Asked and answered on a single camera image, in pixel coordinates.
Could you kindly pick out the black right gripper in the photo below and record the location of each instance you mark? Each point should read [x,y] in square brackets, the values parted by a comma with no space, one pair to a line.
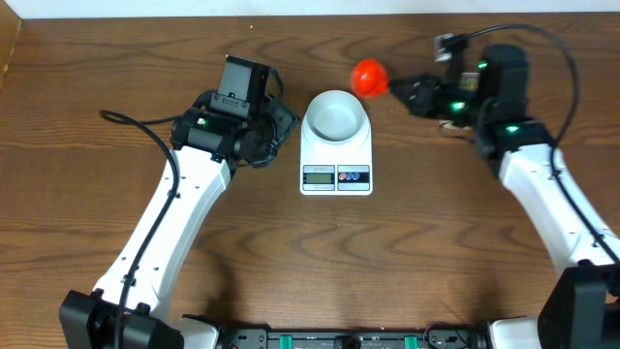
[426,99]

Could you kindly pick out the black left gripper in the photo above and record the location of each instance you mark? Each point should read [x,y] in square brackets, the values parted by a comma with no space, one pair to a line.
[282,121]

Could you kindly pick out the red plastic scoop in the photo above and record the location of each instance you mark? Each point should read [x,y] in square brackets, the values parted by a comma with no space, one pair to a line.
[369,79]

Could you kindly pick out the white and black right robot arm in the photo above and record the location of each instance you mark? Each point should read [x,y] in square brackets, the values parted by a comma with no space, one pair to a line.
[527,161]

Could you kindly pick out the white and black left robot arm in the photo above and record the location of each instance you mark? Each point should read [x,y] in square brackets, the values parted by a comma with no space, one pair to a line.
[130,304]

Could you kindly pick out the white digital kitchen scale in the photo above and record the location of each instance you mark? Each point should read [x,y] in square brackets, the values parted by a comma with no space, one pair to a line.
[336,169]

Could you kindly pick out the grey plastic bowl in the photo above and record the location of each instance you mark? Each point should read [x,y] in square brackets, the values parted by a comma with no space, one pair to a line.
[335,116]

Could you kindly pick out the clear plastic container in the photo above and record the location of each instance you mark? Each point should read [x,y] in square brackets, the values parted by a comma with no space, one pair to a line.
[459,103]

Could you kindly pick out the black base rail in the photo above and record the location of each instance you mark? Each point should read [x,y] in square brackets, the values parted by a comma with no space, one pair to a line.
[442,337]

